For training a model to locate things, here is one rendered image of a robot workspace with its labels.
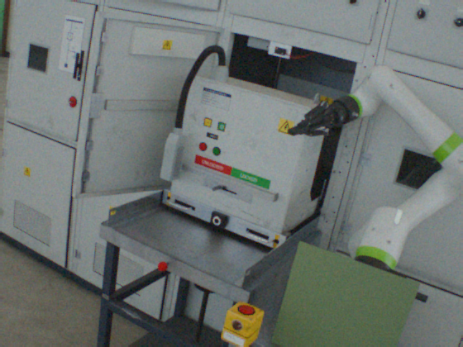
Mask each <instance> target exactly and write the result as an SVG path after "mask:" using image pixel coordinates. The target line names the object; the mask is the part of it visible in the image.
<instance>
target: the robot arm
mask: <svg viewBox="0 0 463 347"><path fill-rule="evenodd" d="M383 100H384V101H385V102H386V103H387V104H388V105H389V106H390V107H391V108H392V109H393V110H395V112H396V113H397V114H398V115H399V116H400V117H401V118H402V119H403V120H404V121H405V123H406V124H408V125H409V126H410V128H411V129H412V130H413V131H414V132H415V133H416V135H417V136H418V138H419V139H420V140H422V142H423V144H424V145H425V146H426V147H427V148H428V150H429V151H430V152H431V154H433V155H434V158H435V159H436V160H438V162H439V163H440V165H441V166H442V167H443V168H442V169H441V170H439V171H438V172H436V173H434V174H433V175H432V176H431V177H430V178H429V179H428V180H427V181H426V182H425V183H424V184H423V185H422V186H421V187H420V188H419V189H418V190H417V191H416V192H415V193H413V194H412V195H411V196H409V197H408V198H407V199H406V200H405V201H404V202H401V203H400V204H399V205H398V206H396V207H389V206H382V207H377V208H376V209H374V210H373V211H372V214H370V216H369V217H368V219H367V220H366V222H365V223H364V224H362V225H361V226H360V228H359V229H357V230H356V231H355V232H354V233H353V234H352V235H351V238H350V239H349V243H348V250H349V255H350V256H351V257H352V258H353V259H354V260H355V261H357V262H358V261H359V262H361V263H364V264H367V265H370V266H373V267H375V268H377V269H381V270H384V271H385V272H386V271H387V272H390V273H392V274H397V275H398V276H400V277H402V278H407V275H405V274H403V273H399V272H398V271H395V270H394V268H395V267H396V265H397V262H398V261H399V257H400V255H401V253H402V250H403V246H404V243H405V241H406V239H407V237H408V233H409V232H410V231H411V230H412V229H413V228H414V227H416V226H417V225H418V224H420V223H421V222H422V221H423V220H425V219H427V218H428V217H429V216H430V215H432V214H433V213H434V212H436V211H439V210H440V209H441V208H443V207H444V206H446V205H447V204H449V203H452V202H454V201H455V200H456V199H457V198H458V197H459V196H460V195H461V193H462V192H463V139H462V138H461V137H460V135H458V134H457V133H456V132H455V131H454V130H452V128H451V127H449V126H448V125H447V124H445V122H444V121H442V119H439V118H438V117H437V115H435V114H434V113H433V112H432V111H430V109H429V108H428V107H426V106H425V104H424V103H422V102H421V100H420V99H419V98H417V96H415V95H414V94H413V93H412V91H411V90H410V89H409V88H407V86H406V85H405V84H404V83H403V82H402V80H401V79H400V78H399V77H398V75H397V74H396V73H395V72H394V71H393V70H392V69H391V68H390V67H389V66H388V65H385V64H377V65H376V66H373V67H372V68H371V69H370V70H369V72H368V74H367V75H366V76H365V79H364V80H363V81H362V82H361V85H359V86H358V87H357V89H356V90H354V91H353V93H351V94H349V95H346V96H344V97H341V98H339V99H336V100H334V101H333V102H332V105H330V104H329V105H328V102H324V101H321V102H320V103H319V104H318V105H317V106H316V107H315V108H313V109H312V110H311V111H309V112H308V113H306V114H305V115H304V118H305V120H304V119H302V120H301V122H299V123H298V124H297V125H296V126H294V127H292V128H289V129H288V134H290V135H293V136H295V135H303V134H305V135H308V136H319V135H325V136H329V133H328V130H329V129H331V128H332V127H333V126H335V125H338V124H340V123H341V124H347V123H349V122H351V121H354V120H355V119H359V118H361V117H364V116H370V115H371V116H372V115H374V113H375V112H376V111H377V109H378V107H379V105H380V104H381V103H382V101H383ZM321 127H325V129H321V130H315V129H317V128H321Z"/></svg>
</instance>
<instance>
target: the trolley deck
mask: <svg viewBox="0 0 463 347"><path fill-rule="evenodd" d="M107 221H108V220H106V221H104V222H101V224H100V231H99V232H100V236H99V237H100V238H101V239H103V240H106V241H108V242H111V243H113V244H114V245H116V246H118V247H119V248H122V249H124V250H126V251H127V252H129V253H131V254H134V255H136V256H139V257H141V258H142V259H145V260H147V261H149V262H150V263H152V264H154V265H157V266H158V263H159V262H166V263H169V264H168V265H167V266H168V268H167V271H170V272H171V273H174V274H176V275H177V276H179V277H181V278H184V279H186V280H189V281H190V282H192V283H196V284H197V285H198V286H200V287H202V288H206V289H208V290H210V291H212V292H215V293H217V294H218V295H220V296H224V297H226V298H227V299H230V300H232V301H234V302H240V301H242V302H245V303H247V304H251V303H252V302H253V301H255V300H256V299H257V298H258V297H259V296H260V295H262V294H264V293H265V292H266V290H267V289H268V288H271V287H272V286H273V285H274V284H275V283H277V281H278V280H280V279H281V278H282V277H283V276H284V275H285V274H286V273H287V272H289V271H290V270H291V268H292V266H293V263H294V257H295V255H296V251H297V248H298V247H296V248H294V249H293V251H291V252H290V253H289V254H287V255H286V256H285V257H284V258H282V259H281V260H280V261H279V262H278V263H277V264H275V265H274V266H273V267H270V269H269V270H267V271H266V272H265V273H263V274H262V275H260V276H259V277H258V278H257V279H256V280H255V281H254V282H253V283H250V284H249V285H247V287H246V288H244V289H241V288H239V287H238V286H235V285H233V283H234V282H235V281H237V279H238V278H240V277H243V276H244V275H245V271H246V269H248V268H249V267H250V266H251V265H252V264H253V263H255V262H256V261H259V260H260V259H261V258H262V257H263V256H265V255H266V254H268V253H269V252H270V251H272V250H273V248H272V247H270V246H268V245H264V244H263V243H259V242H256V241H254V240H252V239H250V238H247V237H245V236H243V235H238V234H236V233H234V232H232V231H229V230H226V229H225V228H224V229H222V228H220V227H218V226H215V225H212V224H211V223H210V222H207V221H204V220H201V219H199V218H198V217H196V216H192V215H190V214H188V213H186V212H183V211H181V210H179V209H177V208H174V207H169V208H167V209H164V210H163V211H161V212H158V213H156V214H154V215H152V216H148V217H145V218H143V219H140V220H139V221H136V222H132V223H130V224H128V225H126V226H123V227H122V228H117V229H116V230H113V229H111V228H110V227H108V226H106V225H107ZM321 235H322V233H320V232H317V231H316V232H315V233H313V235H310V236H309V237H308V238H307V239H306V240H305V241H304V243H307V244H311V245H315V246H317V247H318V245H319V242H320V239H321Z"/></svg>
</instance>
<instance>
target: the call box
mask: <svg viewBox="0 0 463 347"><path fill-rule="evenodd" d="M242 306H249V307H252V308H253V309H254V312H252V313H251V314H247V313H245V312H241V311H240V310H239V307H242ZM263 315H264V312H263V310H261V309H259V308H257V307H253V306H252V305H250V304H247V303H245V302H242V301H240V302H238V303H237V304H236V305H235V306H234V307H231V308H230V309H229V310H228V311H227V317H226V320H225V323H224V327H223V330H222V336H221V340H225V341H227V342H228V343H230V344H231V345H235V346H236V347H249V346H250V345H251V344H252V343H253V342H254V341H255V340H256V339H257V338H258V335H259V332H260V324H261V321H262V317H263ZM234 320H239V321H240V322H242V324H243V328H242V330H240V331H236V330H234V329H233V327H232V322H233V321H234Z"/></svg>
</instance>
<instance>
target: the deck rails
mask: <svg viewBox="0 0 463 347"><path fill-rule="evenodd" d="M163 196H164V190H163V191H160V192H157V193H152V194H150V195H147V196H145V197H141V198H139V199H136V200H135V201H132V202H126V203H124V204H122V205H119V206H118V207H114V208H112V209H111V208H109V209H108V221H107V225H106V226H108V227H110V228H111V229H113V230H116V229H117V228H122V227H123V226H126V225H128V224H130V223H132V222H136V221H139V220H140V219H143V218H145V217H148V216H152V215H154V214H156V213H158V212H161V211H163V210H164V209H167V208H169V207H170V206H167V205H165V204H164V203H162V201H163ZM115 210H116V211H115ZM113 211H115V214H113V215H111V212H113ZM318 218H319V216H317V217H316V218H315V219H314V220H312V221H311V222H309V223H308V224H307V225H306V226H305V227H303V228H301V229H300V230H299V231H297V232H296V233H295V234H294V235H292V236H291V237H290V238H288V239H287V240H285V241H284V242H283V243H282V244H280V245H279V246H277V247H276V248H274V249H273V250H272V251H270V252H269V253H268V254H266V255H265V256H263V257H262V258H261V259H260V260H259V261H256V262H255V263H253V264H252V265H251V266H250V267H249V268H248V269H246V271H245V275H244V276H243V277H240V278H238V279H237V281H235V282H234V283H233V285H235V286H238V287H239V288H241V289H244V288H246V287H247V285H249V284H250V283H253V282H254V281H255V280H256V279H257V278H258V277H259V276H260V275H262V274H263V273H265V272H266V271H267V270H269V269H270V267H273V266H274V265H275V264H277V263H278V262H279V261H280V260H281V259H282V258H284V257H285V256H286V255H287V254H289V253H290V252H291V251H293V249H294V248H296V247H298V243H299V241H300V240H301V241H305V240H306V239H307V238H308V237H309V236H310V235H313V233H315V232H316V227H317V222H318ZM249 270H250V271H249ZM248 271H249V272H248ZM247 272H248V273H247Z"/></svg>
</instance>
